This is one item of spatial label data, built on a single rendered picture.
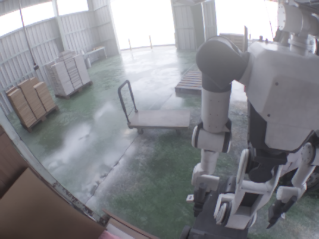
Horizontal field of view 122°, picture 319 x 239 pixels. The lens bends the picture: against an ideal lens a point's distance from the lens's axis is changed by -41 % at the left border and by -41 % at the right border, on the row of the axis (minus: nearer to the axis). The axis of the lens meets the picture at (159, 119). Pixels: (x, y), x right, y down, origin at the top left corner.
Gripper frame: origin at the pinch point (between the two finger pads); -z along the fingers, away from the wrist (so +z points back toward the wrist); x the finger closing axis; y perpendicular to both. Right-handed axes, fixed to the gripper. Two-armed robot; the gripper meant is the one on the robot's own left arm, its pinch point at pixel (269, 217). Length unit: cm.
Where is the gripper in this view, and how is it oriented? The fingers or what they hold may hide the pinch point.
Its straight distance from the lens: 99.3
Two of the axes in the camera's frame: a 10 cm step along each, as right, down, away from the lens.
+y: 9.0, 1.4, -4.1
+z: -0.6, -9.0, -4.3
